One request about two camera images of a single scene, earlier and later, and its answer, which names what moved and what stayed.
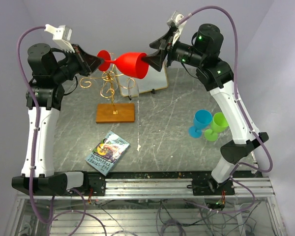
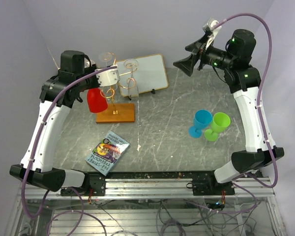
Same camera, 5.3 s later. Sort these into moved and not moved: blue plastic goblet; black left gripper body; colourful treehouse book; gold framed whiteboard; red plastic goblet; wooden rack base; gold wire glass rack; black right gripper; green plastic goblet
Moved: red plastic goblet; black left gripper body; black right gripper; gold wire glass rack
Not moved: blue plastic goblet; gold framed whiteboard; green plastic goblet; colourful treehouse book; wooden rack base
